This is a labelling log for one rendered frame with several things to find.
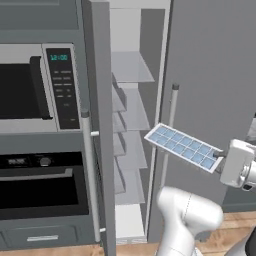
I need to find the grey fridge door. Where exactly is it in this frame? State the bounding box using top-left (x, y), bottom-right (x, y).
top-left (146, 0), bottom-right (256, 244)

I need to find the grey door bin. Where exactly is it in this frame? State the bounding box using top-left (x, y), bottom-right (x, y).
top-left (111, 72), bottom-right (128, 113)
top-left (112, 111), bottom-right (127, 134)
top-left (112, 132), bottom-right (127, 158)
top-left (113, 156), bottom-right (127, 195)

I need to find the grey freezer door handle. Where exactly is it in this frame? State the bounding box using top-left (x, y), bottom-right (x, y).
top-left (80, 108), bottom-right (107, 243)

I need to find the grey fridge door handle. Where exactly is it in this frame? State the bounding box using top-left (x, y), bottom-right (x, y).
top-left (159, 83), bottom-right (181, 188)

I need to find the black built-in oven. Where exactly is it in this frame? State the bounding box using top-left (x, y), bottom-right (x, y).
top-left (0, 151), bottom-right (92, 222)

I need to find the white freezer compartment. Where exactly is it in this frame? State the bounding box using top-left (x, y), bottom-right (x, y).
top-left (107, 0), bottom-right (173, 241)

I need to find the grey tall cabinet housing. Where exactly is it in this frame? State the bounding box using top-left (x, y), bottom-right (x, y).
top-left (0, 0), bottom-right (101, 252)

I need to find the blue white ice cube tray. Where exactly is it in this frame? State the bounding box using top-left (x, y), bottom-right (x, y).
top-left (143, 122), bottom-right (224, 174)

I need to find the silver black microwave oven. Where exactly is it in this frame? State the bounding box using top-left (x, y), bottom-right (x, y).
top-left (0, 42), bottom-right (83, 135)

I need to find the grey freezer door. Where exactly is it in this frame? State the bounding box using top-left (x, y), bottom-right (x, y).
top-left (81, 0), bottom-right (117, 256)

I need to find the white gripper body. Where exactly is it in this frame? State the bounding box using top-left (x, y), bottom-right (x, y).
top-left (219, 138), bottom-right (256, 189)

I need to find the dark grey base cabinet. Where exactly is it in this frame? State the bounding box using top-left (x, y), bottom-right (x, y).
top-left (221, 186), bottom-right (256, 213)

